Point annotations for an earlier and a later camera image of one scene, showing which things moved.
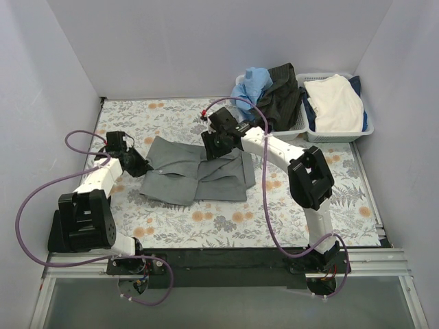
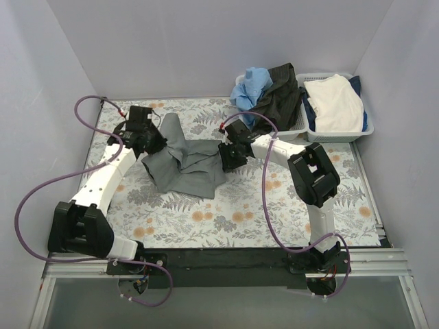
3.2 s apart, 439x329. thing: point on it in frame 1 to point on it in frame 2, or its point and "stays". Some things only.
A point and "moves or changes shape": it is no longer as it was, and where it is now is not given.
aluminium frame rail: (373, 263) stays
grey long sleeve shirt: (181, 174) moves or changes shape
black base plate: (221, 269) stays
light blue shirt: (256, 80) stays
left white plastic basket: (299, 127) stays
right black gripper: (212, 147) to (228, 157)
